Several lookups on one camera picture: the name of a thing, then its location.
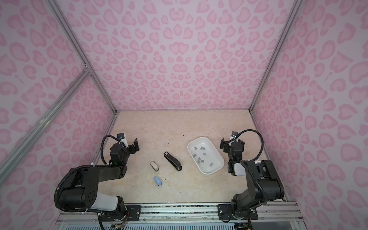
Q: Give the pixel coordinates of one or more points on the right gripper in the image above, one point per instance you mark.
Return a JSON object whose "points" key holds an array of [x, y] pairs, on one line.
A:
{"points": [[230, 145]]}

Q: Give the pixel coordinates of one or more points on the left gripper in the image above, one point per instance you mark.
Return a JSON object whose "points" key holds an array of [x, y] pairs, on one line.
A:
{"points": [[131, 148]]}

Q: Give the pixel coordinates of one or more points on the beige mini stapler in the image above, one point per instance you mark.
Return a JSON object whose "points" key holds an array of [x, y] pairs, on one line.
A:
{"points": [[154, 166]]}

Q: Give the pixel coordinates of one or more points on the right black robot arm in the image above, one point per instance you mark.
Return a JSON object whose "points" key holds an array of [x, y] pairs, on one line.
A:
{"points": [[263, 184]]}

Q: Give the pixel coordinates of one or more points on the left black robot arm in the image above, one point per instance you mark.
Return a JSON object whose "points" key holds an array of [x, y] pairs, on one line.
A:
{"points": [[78, 189]]}

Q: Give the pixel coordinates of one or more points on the blue mini stapler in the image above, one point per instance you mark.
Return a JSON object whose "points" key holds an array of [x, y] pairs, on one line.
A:
{"points": [[158, 181]]}

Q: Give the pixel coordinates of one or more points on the white plastic tray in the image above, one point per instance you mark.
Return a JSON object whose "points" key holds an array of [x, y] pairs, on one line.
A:
{"points": [[205, 155]]}

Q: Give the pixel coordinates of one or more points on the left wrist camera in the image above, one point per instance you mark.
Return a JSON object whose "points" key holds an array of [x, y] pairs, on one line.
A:
{"points": [[122, 139]]}

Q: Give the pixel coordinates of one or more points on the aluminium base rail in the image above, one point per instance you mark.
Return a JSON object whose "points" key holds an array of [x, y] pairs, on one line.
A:
{"points": [[188, 216]]}

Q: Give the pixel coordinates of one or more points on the diagonal aluminium frame bar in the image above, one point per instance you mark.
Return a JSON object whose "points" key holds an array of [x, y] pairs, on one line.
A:
{"points": [[24, 146]]}

